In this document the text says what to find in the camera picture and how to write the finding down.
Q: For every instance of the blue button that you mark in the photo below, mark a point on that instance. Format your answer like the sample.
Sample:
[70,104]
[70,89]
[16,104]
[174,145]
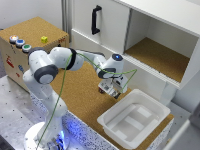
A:
[20,42]

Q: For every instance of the white plastic box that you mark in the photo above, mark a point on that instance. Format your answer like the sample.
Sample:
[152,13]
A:
[133,120]

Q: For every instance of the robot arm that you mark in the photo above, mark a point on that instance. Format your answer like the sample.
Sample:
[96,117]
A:
[45,71]

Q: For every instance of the yellow block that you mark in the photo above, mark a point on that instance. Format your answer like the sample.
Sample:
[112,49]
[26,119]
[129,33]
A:
[44,39]

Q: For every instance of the wooden drawer box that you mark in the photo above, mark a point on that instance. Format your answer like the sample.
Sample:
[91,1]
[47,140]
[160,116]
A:
[31,30]

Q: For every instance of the red button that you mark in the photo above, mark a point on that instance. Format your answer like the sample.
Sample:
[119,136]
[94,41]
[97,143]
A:
[13,38]

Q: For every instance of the white sliding door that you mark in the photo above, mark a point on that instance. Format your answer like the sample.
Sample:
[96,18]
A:
[113,23]

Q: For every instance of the white cabinet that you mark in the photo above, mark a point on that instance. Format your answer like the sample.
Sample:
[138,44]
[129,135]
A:
[173,13]

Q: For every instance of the green button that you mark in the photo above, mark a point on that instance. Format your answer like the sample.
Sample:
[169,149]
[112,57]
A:
[26,47]

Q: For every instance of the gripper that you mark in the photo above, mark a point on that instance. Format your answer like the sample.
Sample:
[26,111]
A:
[110,85]

